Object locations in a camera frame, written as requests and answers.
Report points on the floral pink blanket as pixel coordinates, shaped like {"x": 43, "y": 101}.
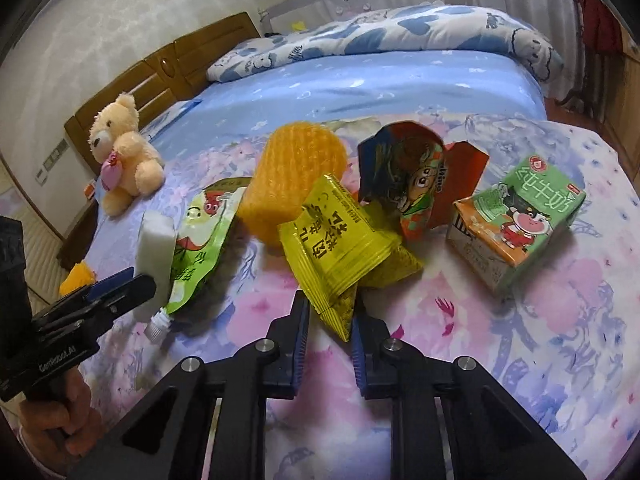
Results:
{"x": 500, "y": 350}

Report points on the green milk carton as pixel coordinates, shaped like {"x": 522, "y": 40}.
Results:
{"x": 520, "y": 220}

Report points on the dark wooden coat rack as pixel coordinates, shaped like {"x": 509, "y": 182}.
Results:
{"x": 580, "y": 85}

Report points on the person's left hand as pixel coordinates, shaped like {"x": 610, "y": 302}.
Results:
{"x": 80, "y": 410}

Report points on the white sponge block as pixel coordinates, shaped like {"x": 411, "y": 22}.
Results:
{"x": 155, "y": 245}

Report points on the wooden nightstand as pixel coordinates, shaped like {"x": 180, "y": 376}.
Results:
{"x": 75, "y": 240}

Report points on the bed with blue sheet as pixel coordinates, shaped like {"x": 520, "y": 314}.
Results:
{"x": 350, "y": 85}

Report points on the orange foam fruit net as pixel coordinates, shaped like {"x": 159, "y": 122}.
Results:
{"x": 295, "y": 170}
{"x": 77, "y": 277}

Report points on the yellow teddy bear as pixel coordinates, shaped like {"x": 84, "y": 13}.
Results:
{"x": 125, "y": 140}

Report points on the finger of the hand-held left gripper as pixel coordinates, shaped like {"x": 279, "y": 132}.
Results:
{"x": 120, "y": 300}
{"x": 112, "y": 280}

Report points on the yellow snack packet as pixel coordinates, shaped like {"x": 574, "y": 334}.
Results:
{"x": 395, "y": 267}
{"x": 335, "y": 250}

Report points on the red cartoon paper carton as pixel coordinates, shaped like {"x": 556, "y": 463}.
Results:
{"x": 415, "y": 180}

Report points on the blue white cartoon duvet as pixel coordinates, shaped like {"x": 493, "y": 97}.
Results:
{"x": 400, "y": 30}

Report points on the red coat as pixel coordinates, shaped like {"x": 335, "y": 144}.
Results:
{"x": 600, "y": 15}

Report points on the tall wooden wardrobe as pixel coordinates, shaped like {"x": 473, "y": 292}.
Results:
{"x": 625, "y": 90}

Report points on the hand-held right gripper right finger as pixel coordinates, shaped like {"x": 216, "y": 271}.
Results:
{"x": 359, "y": 360}

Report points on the green spout pouch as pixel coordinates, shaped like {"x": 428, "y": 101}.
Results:
{"x": 200, "y": 240}

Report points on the wooden headboard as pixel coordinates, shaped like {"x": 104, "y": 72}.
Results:
{"x": 190, "y": 50}

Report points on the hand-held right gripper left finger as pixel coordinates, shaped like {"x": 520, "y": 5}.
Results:
{"x": 301, "y": 340}

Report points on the small orange box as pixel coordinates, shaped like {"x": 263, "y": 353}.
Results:
{"x": 90, "y": 191}

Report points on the wall switch panel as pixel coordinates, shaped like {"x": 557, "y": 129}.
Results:
{"x": 50, "y": 160}

